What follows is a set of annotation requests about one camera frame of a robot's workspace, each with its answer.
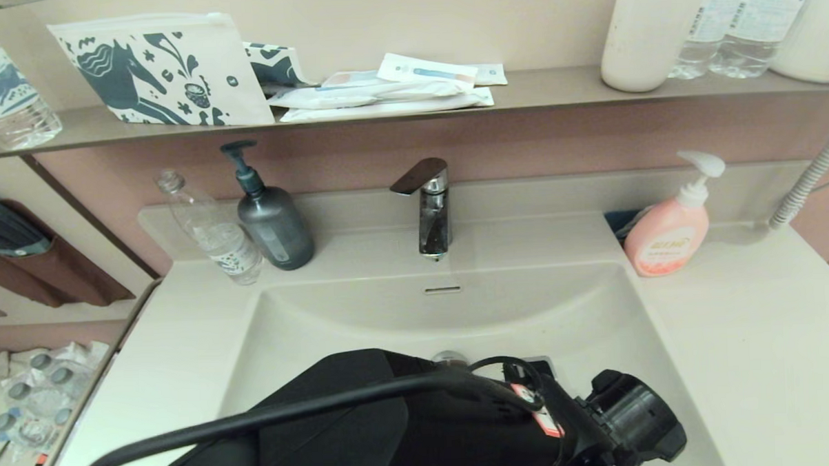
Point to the white ribbed mug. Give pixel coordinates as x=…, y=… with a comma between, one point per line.
x=816, y=39

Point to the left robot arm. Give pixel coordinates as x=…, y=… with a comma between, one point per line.
x=366, y=441

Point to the clear empty plastic bottle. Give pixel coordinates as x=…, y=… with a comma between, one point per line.
x=218, y=240

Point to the dark grey pump bottle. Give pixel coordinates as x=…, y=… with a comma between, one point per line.
x=275, y=231

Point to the small blue print pouch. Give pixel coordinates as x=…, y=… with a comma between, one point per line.
x=275, y=64

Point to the white packet blue stripe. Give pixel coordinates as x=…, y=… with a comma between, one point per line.
x=421, y=71

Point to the dark grey hair dryer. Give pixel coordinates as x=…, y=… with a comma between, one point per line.
x=4, y=230

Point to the chrome drain stopper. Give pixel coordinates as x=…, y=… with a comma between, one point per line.
x=450, y=358

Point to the long white packet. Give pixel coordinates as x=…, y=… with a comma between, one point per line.
x=353, y=94
x=381, y=109

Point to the brown wall shelf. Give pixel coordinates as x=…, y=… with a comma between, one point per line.
x=554, y=88

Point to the brown wall holder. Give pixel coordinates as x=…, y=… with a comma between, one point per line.
x=78, y=279

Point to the white horse print pouch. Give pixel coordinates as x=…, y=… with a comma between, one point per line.
x=157, y=69

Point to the pink soap pump bottle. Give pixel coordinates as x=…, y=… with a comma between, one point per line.
x=665, y=238

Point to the chrome sink faucet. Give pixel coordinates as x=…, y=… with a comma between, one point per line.
x=433, y=225

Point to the water bottle blue deer label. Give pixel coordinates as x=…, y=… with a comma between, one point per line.
x=2, y=89

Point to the clear water bottle white label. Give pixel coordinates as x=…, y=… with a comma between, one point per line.
x=757, y=28
x=699, y=40

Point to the white ceramic sink basin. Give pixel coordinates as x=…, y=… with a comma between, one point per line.
x=527, y=312

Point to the tall white tumbler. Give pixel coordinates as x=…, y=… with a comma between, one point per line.
x=648, y=38

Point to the small white packet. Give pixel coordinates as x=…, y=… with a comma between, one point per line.
x=493, y=74

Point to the peach white packet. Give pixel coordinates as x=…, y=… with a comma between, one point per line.
x=351, y=78

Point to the plastic wrapped bottle pack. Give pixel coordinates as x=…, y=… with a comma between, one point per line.
x=41, y=398

